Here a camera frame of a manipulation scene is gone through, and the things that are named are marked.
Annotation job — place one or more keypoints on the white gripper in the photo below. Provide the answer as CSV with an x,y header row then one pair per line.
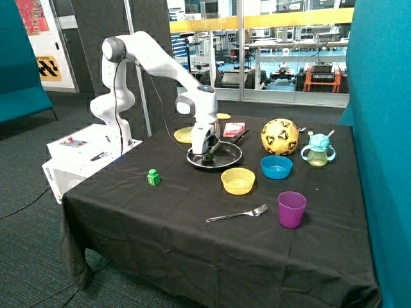
x,y
204,137

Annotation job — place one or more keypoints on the green toy capsicum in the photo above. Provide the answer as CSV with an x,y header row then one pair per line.
x,y
208,157

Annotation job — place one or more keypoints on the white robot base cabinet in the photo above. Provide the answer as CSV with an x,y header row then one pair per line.
x,y
81,154

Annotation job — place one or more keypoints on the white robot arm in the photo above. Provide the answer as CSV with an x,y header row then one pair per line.
x,y
140,48

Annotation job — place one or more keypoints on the yellow plastic plate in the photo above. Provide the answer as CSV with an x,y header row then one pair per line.
x,y
183,135

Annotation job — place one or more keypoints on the black frying pan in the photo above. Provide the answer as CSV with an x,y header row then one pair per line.
x,y
228,153

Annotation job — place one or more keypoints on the pink red box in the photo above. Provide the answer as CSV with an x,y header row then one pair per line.
x,y
232,129

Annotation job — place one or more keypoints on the yellow plastic bowl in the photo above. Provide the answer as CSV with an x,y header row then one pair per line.
x,y
238,180

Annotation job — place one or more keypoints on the green toy block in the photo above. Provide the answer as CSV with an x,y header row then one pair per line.
x,y
153,177

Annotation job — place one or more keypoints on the blue plastic bowl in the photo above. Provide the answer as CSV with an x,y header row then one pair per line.
x,y
276,167

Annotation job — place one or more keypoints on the yellow soccer ball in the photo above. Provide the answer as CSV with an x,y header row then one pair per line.
x,y
280,137

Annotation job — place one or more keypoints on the silver metal fork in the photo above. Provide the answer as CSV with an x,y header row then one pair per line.
x,y
255,212

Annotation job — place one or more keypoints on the black tablecloth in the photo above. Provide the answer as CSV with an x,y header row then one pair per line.
x,y
160,232

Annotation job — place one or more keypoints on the purple plastic cup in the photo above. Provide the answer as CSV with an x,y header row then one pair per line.
x,y
291,207

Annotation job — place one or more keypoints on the teal sippy cup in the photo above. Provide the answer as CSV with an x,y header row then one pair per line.
x,y
319,150

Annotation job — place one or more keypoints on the orange black wheeled robot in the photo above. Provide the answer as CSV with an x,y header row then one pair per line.
x,y
325,77

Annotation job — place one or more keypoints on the white lab workbench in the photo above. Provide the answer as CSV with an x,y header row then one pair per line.
x,y
287,64

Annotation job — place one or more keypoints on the teal partition panel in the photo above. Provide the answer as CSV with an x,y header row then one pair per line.
x,y
378,67

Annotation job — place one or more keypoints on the yellow black sign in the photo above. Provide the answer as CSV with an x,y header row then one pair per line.
x,y
48,68

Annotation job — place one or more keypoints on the teal sofa bench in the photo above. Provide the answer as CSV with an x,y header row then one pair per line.
x,y
22,93

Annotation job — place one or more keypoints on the red wall poster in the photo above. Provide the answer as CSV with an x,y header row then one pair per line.
x,y
33,17

